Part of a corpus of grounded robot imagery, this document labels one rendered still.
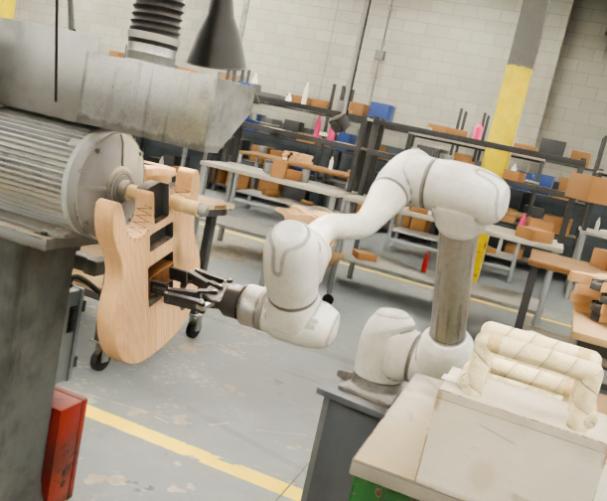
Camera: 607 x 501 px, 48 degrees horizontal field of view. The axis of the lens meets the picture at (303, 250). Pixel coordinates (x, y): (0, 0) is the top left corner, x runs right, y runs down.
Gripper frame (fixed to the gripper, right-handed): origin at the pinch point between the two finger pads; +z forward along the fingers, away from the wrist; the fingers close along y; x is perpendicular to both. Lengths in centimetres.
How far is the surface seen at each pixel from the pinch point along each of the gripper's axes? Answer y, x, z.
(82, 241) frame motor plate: 2.6, 2.3, 23.6
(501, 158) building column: 674, -139, -14
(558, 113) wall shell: 1098, -160, -56
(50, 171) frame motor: -4.4, 20.9, 25.7
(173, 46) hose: 6, 50, 2
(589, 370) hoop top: -16, 16, -87
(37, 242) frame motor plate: -9.4, 6.0, 26.0
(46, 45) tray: 6, 45, 34
